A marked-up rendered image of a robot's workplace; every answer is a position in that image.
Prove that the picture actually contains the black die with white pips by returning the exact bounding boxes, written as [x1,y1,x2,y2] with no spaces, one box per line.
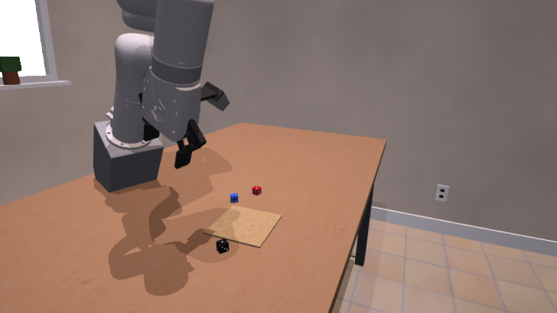
[217,239,229,254]

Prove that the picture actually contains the tan mat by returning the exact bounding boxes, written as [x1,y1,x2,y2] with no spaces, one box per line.
[204,205,282,248]

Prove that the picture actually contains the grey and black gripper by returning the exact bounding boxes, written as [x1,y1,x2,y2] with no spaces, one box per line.
[138,66,207,169]

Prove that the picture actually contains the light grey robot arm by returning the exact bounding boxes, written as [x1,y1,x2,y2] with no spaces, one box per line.
[106,0,230,150]

